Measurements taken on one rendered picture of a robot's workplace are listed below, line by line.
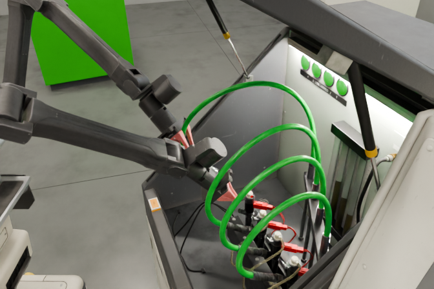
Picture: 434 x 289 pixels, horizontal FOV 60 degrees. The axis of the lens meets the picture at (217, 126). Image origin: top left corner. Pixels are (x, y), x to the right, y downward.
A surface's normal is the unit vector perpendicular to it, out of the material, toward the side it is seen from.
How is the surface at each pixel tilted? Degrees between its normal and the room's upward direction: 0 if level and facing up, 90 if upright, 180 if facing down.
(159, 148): 41
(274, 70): 90
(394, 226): 76
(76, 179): 0
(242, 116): 90
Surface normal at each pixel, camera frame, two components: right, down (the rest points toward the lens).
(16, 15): -0.27, 0.33
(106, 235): -0.02, -0.84
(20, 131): 0.22, 0.75
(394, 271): -0.91, 0.01
